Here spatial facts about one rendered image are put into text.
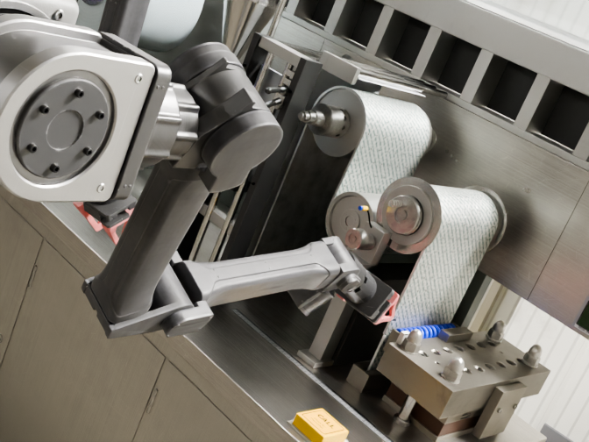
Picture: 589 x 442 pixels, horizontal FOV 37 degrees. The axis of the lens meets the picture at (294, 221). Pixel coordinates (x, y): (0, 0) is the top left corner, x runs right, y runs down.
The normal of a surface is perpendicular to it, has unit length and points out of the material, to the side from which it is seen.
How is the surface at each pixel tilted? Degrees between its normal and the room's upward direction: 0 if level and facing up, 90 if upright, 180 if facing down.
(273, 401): 0
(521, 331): 90
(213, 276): 25
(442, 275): 90
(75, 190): 90
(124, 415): 90
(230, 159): 115
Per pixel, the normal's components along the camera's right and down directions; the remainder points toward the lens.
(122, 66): 0.73, 0.47
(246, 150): 0.51, 0.80
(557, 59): -0.65, -0.04
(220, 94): 0.03, -0.40
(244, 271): 0.60, -0.60
